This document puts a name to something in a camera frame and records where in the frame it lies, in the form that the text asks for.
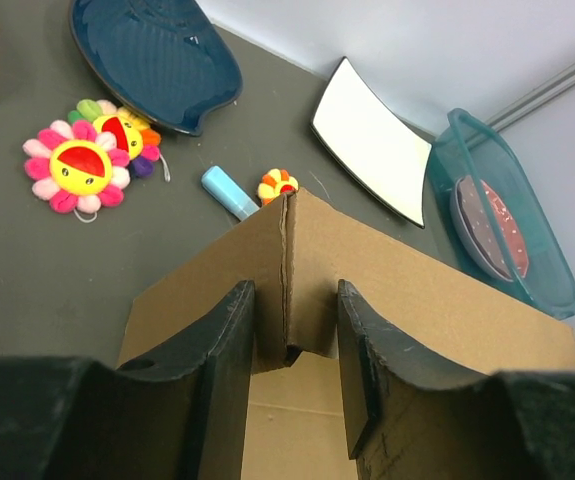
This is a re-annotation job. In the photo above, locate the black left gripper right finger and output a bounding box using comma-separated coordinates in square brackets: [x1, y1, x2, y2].
[337, 280, 575, 479]

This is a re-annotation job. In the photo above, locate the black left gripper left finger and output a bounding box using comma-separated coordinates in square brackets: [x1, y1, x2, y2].
[0, 281, 255, 479]

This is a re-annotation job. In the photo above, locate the brown cardboard box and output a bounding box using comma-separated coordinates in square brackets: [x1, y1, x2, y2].
[119, 191, 575, 479]

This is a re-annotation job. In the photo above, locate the teal plastic bin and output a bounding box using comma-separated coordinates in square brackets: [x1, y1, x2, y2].
[427, 108, 575, 320]

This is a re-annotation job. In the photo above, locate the pink dotted plate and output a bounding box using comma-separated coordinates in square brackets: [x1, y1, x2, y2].
[450, 175, 530, 282]

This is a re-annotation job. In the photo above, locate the blue chalk stick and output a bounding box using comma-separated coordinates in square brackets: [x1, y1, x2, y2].
[201, 165, 260, 221]

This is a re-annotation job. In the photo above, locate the orange flower plush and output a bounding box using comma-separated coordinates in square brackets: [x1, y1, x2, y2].
[257, 168, 299, 205]

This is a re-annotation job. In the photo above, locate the white square plate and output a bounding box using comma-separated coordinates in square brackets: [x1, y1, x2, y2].
[311, 57, 431, 228]

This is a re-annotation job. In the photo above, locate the rainbow flower plush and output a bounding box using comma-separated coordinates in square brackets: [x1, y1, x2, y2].
[67, 99, 171, 182]

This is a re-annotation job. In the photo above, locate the dark blue ceramic bowl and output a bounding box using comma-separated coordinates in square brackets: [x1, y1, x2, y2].
[69, 0, 243, 136]

